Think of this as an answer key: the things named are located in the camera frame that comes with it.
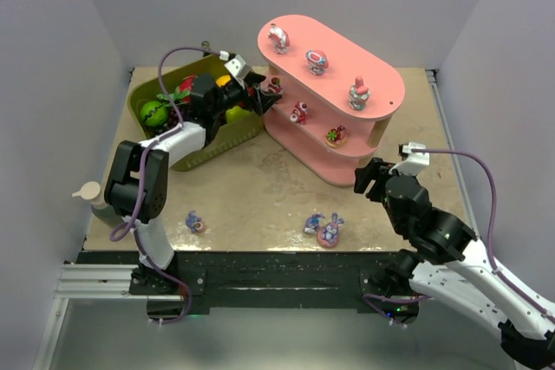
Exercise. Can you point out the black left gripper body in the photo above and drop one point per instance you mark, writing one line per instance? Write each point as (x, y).
(254, 93)

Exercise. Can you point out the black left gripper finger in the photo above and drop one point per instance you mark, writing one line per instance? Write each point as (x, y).
(263, 101)
(253, 79)

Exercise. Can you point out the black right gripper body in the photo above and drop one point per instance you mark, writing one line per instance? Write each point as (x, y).
(375, 178)

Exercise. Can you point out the red bear figurine toy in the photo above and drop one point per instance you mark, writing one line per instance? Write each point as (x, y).
(274, 86)

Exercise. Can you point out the red white figurine toy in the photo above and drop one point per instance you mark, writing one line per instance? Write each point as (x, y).
(299, 113)

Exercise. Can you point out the pink white figurine toy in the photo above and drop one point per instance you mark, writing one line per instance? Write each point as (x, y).
(280, 40)

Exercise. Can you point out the pink egg strawberry toy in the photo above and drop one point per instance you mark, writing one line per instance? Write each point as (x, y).
(336, 137)

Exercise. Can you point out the pink oval figurine toy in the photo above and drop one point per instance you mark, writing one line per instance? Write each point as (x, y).
(317, 60)

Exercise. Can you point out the blue purple bunny toy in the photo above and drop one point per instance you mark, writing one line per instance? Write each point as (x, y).
(313, 223)

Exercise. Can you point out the pink hat figurine toy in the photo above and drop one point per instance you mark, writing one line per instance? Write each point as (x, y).
(358, 94)

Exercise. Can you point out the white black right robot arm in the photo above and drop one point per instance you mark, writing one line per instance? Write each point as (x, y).
(449, 263)

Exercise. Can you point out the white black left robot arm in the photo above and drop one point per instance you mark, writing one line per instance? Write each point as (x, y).
(137, 182)

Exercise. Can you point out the pink three-tier shelf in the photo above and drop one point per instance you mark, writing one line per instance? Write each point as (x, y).
(327, 97)

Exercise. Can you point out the green pear toy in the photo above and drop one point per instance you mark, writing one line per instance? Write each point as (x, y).
(236, 113)

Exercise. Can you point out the olive green plastic basket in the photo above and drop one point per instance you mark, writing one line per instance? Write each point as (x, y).
(229, 135)

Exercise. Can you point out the red dragon fruit toy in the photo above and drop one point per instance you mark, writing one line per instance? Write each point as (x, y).
(181, 94)

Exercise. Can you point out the purple bunny pink disc toy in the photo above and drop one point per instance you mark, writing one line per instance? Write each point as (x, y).
(328, 235)

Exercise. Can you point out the purple grape bunch toy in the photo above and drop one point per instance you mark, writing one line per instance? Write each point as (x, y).
(175, 117)

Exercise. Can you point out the green lime toy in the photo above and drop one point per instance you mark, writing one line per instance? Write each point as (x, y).
(153, 114)

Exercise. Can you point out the purple elephant figurine toy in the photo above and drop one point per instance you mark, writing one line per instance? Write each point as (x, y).
(194, 223)

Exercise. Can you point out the green soap pump bottle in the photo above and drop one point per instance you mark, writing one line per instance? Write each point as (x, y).
(92, 193)

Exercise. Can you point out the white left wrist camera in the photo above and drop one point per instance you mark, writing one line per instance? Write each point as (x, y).
(236, 66)

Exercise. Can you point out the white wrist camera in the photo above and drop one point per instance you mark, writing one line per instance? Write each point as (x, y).
(414, 159)
(236, 66)

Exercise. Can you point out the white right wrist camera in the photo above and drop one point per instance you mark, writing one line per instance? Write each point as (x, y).
(414, 159)

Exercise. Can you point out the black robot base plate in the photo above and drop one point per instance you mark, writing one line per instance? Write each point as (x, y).
(199, 281)

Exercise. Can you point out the aluminium frame rail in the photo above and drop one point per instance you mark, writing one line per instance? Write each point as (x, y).
(82, 281)

